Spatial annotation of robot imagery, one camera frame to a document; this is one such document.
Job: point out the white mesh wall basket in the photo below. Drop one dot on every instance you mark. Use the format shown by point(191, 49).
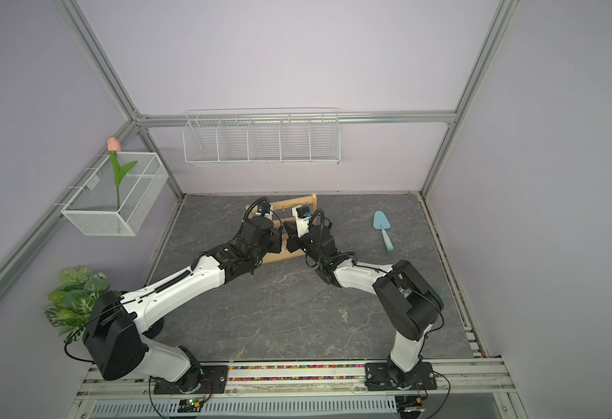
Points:
point(93, 208)

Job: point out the white wire wall shelf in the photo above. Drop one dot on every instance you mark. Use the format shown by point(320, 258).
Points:
point(262, 136)

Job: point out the green leafy artificial plant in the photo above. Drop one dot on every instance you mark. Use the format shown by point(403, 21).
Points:
point(72, 302)

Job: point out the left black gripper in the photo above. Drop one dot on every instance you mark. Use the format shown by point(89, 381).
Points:
point(276, 236)

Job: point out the teal garden trowel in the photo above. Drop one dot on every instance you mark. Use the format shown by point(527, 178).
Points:
point(380, 222)

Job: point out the wooden jewelry display stand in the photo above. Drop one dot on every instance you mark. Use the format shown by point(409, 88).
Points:
point(282, 212)

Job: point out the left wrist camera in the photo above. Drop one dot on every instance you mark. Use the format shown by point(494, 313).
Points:
point(264, 209)

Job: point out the small silver jewelry piece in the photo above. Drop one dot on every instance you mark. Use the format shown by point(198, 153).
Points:
point(343, 314)

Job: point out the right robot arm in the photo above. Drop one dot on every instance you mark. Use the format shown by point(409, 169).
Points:
point(410, 303)

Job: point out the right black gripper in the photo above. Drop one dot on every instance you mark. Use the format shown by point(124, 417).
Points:
point(291, 244)

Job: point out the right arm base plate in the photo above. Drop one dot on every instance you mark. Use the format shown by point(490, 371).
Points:
point(382, 376)

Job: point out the pink artificial tulip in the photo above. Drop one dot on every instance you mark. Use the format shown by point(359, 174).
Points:
point(119, 170)

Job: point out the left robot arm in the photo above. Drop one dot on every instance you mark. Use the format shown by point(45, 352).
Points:
point(116, 333)

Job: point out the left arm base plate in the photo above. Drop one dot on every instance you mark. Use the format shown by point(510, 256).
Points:
point(212, 379)

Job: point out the white slotted cable duct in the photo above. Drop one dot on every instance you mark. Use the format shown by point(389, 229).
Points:
point(246, 407)

